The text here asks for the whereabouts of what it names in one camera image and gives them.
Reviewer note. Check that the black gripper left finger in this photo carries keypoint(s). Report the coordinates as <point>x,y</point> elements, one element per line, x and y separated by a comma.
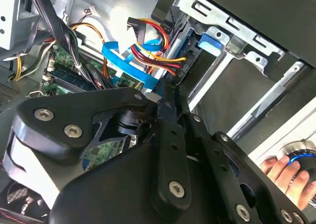
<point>74,105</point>

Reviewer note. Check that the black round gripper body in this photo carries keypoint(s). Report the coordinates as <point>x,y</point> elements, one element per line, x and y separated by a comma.
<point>111,196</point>

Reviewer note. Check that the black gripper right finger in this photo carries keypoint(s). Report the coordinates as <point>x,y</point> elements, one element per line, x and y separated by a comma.
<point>214,154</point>

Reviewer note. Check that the hard disk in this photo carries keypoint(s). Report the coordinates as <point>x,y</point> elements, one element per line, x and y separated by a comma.
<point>209,42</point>

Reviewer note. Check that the person's hand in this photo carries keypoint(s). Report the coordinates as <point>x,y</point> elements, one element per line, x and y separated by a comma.
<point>291,174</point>

